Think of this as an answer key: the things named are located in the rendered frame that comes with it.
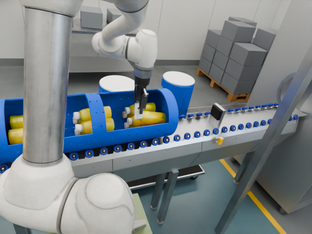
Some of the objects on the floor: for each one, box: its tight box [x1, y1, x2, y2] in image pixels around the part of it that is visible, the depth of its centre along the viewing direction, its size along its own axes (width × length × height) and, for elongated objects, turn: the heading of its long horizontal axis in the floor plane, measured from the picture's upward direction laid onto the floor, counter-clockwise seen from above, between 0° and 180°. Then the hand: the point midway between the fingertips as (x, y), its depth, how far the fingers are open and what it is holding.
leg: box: [150, 172, 167, 211], centre depth 193 cm, size 6×6×63 cm
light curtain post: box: [215, 42, 312, 234], centre depth 154 cm, size 6×6×170 cm
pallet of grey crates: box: [196, 17, 278, 102], centre depth 440 cm, size 120×80×119 cm
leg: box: [233, 151, 255, 185], centre depth 235 cm, size 6×6×63 cm
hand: (138, 111), depth 124 cm, fingers closed on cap, 4 cm apart
